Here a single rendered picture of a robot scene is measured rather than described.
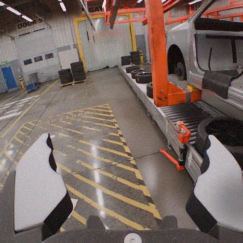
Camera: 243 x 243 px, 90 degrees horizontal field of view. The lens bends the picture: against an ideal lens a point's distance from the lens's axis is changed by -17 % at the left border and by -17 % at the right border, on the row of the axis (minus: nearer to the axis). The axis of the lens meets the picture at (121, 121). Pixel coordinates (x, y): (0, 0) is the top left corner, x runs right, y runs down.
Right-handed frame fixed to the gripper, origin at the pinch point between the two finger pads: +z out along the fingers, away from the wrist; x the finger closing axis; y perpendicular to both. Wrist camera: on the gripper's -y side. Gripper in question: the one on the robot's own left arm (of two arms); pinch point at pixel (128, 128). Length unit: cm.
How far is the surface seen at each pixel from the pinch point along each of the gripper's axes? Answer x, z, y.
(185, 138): 57, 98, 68
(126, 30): 10, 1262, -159
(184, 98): 82, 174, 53
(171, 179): 52, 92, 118
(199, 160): 65, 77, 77
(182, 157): 60, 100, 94
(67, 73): -286, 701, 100
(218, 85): 95, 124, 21
